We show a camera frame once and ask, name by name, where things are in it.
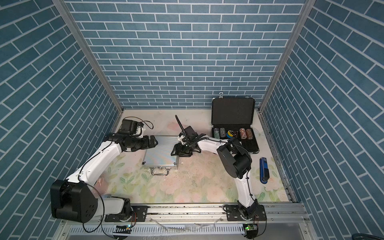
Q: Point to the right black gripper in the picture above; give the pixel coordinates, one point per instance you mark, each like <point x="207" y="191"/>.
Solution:
<point x="179" y="148"/>

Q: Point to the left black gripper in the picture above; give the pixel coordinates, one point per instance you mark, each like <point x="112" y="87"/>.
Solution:
<point x="147" y="144"/>

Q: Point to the silver aluminium poker case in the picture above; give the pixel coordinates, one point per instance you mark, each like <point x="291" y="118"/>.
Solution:
<point x="160" y="159"/>

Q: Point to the black poker case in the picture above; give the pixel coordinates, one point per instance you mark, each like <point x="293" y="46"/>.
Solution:
<point x="234" y="113"/>

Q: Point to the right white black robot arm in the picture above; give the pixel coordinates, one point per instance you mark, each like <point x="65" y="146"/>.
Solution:
<point x="236" y="161"/>

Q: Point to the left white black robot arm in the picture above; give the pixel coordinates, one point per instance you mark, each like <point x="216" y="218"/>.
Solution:
<point x="76" y="198"/>

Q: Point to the green white chip stack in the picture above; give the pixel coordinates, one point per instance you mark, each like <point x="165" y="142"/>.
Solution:
<point x="216" y="133"/>

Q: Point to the grey green chip stack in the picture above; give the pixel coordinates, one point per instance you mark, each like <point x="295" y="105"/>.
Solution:
<point x="222" y="133"/>

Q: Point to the yellow blue dealer button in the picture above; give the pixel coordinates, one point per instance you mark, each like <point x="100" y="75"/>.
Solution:
<point x="230" y="134"/>

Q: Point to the red white chip stack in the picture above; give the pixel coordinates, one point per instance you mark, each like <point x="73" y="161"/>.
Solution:
<point x="243" y="133"/>

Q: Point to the brown blue chip stack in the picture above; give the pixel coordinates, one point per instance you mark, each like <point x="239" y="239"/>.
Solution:
<point x="249" y="134"/>

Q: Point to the blue stapler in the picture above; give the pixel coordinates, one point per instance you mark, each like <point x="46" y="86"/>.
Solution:
<point x="264" y="171"/>

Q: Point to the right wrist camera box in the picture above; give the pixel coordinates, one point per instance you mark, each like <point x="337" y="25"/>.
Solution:
<point x="190" y="133"/>

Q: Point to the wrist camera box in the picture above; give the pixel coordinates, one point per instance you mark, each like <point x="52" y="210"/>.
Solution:
<point x="131" y="128"/>
<point x="190" y="133"/>

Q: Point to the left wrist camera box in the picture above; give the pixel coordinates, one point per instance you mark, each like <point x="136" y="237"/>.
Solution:
<point x="131" y="128"/>

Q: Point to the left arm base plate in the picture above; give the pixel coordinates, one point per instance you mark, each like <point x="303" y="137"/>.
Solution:
<point x="135" y="214"/>

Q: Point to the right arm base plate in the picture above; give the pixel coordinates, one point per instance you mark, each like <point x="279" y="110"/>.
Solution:
<point x="236" y="213"/>

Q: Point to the aluminium front rail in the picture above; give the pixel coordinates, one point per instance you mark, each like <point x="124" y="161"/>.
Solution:
<point x="216" y="213"/>

